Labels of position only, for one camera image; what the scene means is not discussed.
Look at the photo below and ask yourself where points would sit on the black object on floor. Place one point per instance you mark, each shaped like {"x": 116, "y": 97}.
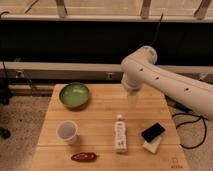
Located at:
{"x": 4, "y": 133}

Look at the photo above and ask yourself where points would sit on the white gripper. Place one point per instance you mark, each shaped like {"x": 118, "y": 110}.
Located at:
{"x": 132, "y": 99}

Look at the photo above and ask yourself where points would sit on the clear plastic cup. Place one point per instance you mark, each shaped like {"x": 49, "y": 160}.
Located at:
{"x": 68, "y": 132}

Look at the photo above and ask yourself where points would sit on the green ceramic bowl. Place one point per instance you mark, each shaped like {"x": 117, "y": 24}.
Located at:
{"x": 74, "y": 95}

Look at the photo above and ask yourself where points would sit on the black smartphone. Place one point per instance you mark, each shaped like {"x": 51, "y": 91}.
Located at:
{"x": 152, "y": 132}

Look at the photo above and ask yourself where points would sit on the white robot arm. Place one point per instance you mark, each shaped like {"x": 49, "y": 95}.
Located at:
{"x": 139, "y": 67}

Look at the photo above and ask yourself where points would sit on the grey metal rail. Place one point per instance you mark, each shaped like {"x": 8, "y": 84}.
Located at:
{"x": 81, "y": 71}

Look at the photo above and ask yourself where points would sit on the white squeeze bottle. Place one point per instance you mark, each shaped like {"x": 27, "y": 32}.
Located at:
{"x": 120, "y": 135}

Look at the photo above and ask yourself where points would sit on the white sponge block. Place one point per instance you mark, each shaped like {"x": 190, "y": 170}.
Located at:
{"x": 153, "y": 145}

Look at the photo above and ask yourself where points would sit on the blue power adapter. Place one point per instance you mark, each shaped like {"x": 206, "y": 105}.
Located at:
{"x": 181, "y": 107}

